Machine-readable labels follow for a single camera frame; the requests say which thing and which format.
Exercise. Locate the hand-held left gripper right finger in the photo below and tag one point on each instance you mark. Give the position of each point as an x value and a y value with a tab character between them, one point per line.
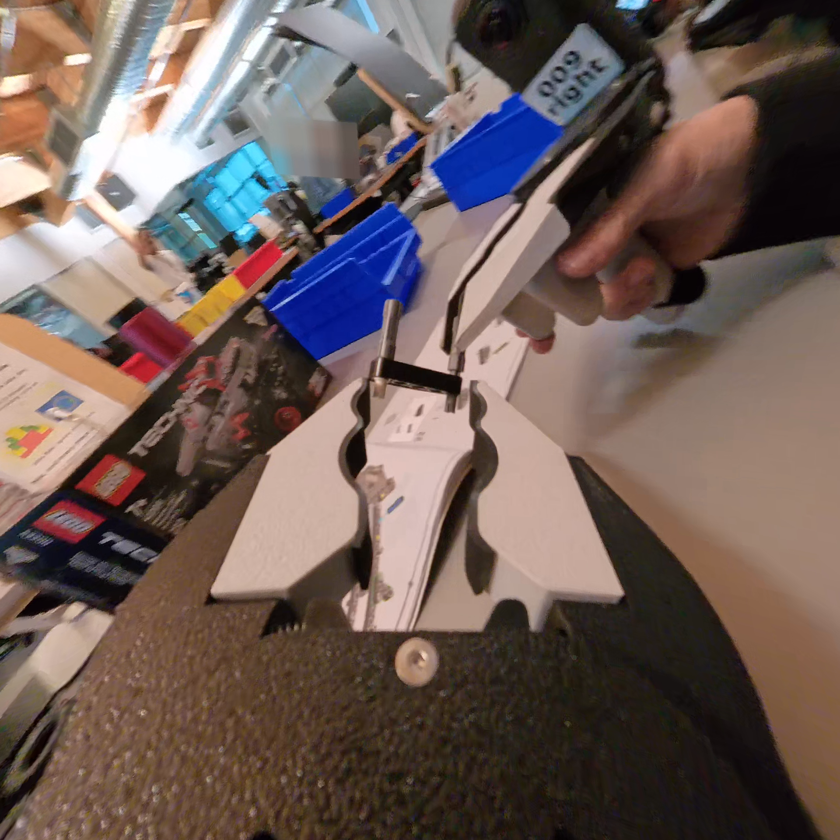
544	525

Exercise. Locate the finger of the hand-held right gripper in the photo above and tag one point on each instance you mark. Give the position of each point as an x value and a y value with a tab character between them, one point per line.
469	275
512	275

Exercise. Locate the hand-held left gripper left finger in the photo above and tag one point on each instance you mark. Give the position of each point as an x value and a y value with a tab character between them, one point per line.
295	525

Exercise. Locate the grey toy axle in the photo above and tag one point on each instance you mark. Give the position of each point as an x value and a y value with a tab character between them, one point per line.
388	334

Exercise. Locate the small grey toy pin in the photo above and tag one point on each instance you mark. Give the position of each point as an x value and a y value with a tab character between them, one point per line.
455	384

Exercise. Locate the person's right forearm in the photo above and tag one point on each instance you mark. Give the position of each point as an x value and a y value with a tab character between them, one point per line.
794	151

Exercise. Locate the wooden background desk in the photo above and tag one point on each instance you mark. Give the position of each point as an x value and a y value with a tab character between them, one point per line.
374	187

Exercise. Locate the person's right hand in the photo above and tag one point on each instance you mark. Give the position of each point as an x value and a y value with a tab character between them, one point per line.
695	177

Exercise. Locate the white instruction booklet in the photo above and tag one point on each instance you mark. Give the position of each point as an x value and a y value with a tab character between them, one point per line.
420	472

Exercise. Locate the black toy set box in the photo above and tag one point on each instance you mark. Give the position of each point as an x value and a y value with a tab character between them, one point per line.
197	426

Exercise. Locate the small blue storage bin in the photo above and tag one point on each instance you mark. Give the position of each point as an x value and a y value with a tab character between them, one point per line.
338	203

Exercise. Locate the red storage bin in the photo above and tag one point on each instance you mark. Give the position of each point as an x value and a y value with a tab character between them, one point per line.
259	262

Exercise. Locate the magenta storage bin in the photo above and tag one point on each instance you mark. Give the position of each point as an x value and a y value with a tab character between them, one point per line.
154	334

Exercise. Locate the large window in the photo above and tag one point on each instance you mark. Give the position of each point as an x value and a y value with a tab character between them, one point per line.
229	184

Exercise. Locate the printed paper sheet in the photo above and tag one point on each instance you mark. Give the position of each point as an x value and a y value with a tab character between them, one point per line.
46	420

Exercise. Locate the silver ventilation duct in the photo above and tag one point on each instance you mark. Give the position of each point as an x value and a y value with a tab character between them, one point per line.
197	46

